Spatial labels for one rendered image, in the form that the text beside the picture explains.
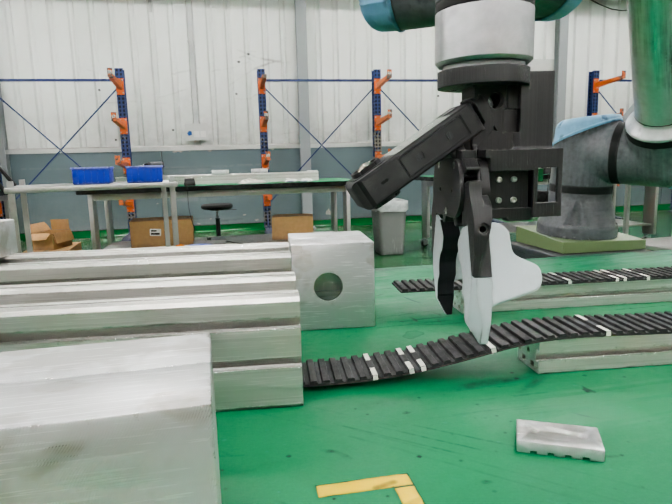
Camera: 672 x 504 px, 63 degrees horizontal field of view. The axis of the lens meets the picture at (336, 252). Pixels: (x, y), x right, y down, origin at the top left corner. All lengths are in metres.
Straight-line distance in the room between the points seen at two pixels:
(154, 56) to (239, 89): 1.20
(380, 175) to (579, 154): 0.76
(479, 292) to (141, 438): 0.28
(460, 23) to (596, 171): 0.74
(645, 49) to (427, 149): 0.62
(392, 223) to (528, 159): 5.15
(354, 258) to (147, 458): 0.41
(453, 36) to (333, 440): 0.30
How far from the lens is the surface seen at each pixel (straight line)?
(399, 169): 0.43
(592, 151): 1.14
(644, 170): 1.12
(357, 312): 0.61
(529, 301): 0.70
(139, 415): 0.22
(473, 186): 0.42
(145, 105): 8.19
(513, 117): 0.47
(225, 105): 8.12
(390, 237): 5.60
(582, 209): 1.15
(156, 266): 0.60
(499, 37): 0.44
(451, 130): 0.44
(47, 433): 0.23
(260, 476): 0.35
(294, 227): 5.38
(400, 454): 0.37
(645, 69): 1.02
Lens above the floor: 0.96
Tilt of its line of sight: 9 degrees down
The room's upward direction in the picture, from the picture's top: 2 degrees counter-clockwise
